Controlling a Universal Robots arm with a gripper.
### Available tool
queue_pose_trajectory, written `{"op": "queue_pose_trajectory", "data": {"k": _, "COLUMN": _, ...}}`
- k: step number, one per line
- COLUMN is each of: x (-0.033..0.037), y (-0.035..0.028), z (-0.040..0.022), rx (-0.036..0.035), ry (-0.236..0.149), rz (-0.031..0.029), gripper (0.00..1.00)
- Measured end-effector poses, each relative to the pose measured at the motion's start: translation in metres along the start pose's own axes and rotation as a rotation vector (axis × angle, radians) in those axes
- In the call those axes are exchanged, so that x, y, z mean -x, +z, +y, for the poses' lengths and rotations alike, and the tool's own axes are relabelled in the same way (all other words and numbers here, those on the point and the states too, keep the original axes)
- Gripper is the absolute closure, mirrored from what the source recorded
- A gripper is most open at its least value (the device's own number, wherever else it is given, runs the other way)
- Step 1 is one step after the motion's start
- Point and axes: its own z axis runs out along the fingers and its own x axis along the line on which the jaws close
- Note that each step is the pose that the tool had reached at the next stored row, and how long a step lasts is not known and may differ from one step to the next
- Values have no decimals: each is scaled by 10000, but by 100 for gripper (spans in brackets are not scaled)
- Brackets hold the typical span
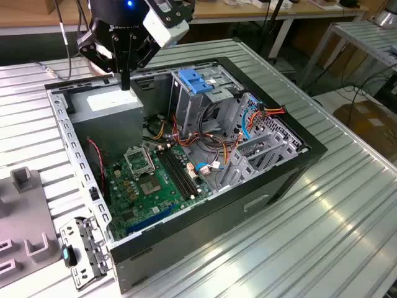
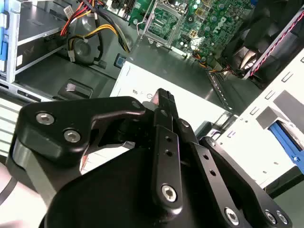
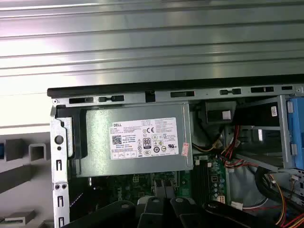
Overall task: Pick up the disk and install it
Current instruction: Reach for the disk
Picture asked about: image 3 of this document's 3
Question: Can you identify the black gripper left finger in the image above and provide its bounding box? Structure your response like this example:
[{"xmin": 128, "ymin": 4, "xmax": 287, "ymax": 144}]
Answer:
[{"xmin": 62, "ymin": 196, "xmax": 167, "ymax": 228}]

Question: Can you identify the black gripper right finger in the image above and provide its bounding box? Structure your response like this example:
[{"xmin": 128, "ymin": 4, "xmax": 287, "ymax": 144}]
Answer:
[{"xmin": 169, "ymin": 196, "xmax": 280, "ymax": 228}]

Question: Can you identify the orange red power wire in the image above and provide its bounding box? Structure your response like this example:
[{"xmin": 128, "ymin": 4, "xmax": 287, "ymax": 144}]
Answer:
[{"xmin": 266, "ymin": 173, "xmax": 304, "ymax": 228}]

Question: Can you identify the black RAM slot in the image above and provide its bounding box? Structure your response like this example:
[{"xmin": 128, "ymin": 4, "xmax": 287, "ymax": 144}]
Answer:
[
  {"xmin": 193, "ymin": 163, "xmax": 201, "ymax": 202},
  {"xmin": 201, "ymin": 163, "xmax": 210, "ymax": 202}
]

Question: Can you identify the green motherboard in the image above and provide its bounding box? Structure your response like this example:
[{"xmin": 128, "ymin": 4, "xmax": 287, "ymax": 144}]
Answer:
[{"xmin": 68, "ymin": 155, "xmax": 230, "ymax": 214}]

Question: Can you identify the grey power supply unit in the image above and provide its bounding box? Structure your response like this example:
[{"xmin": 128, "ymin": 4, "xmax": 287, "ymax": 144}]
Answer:
[{"xmin": 76, "ymin": 102, "xmax": 193, "ymax": 178}]

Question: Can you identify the grey parts rack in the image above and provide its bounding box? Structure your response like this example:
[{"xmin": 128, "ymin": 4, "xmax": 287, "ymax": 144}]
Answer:
[{"xmin": 0, "ymin": 139, "xmax": 52, "ymax": 228}]

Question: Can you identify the black open PC case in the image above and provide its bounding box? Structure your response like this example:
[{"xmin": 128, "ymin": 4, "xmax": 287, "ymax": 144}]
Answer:
[{"xmin": 47, "ymin": 76, "xmax": 304, "ymax": 228}]

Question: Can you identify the grey metal drive cage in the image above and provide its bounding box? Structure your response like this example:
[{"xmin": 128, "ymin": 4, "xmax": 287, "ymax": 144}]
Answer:
[{"xmin": 234, "ymin": 95, "xmax": 293, "ymax": 172}]

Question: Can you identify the blue drive cage latch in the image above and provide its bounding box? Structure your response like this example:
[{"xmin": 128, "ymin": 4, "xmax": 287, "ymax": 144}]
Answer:
[{"xmin": 286, "ymin": 97, "xmax": 304, "ymax": 171}]

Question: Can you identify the yellow black wire bundle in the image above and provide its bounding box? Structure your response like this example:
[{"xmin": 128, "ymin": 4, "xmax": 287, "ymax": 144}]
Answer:
[{"xmin": 192, "ymin": 140, "xmax": 223, "ymax": 153}]

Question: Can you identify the thick black cable loop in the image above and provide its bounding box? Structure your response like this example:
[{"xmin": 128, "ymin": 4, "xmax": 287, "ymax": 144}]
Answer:
[{"xmin": 255, "ymin": 166, "xmax": 293, "ymax": 205}]

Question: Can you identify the red orange wire bundle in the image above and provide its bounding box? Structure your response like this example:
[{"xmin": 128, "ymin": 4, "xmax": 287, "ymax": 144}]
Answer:
[{"xmin": 220, "ymin": 123, "xmax": 258, "ymax": 168}]

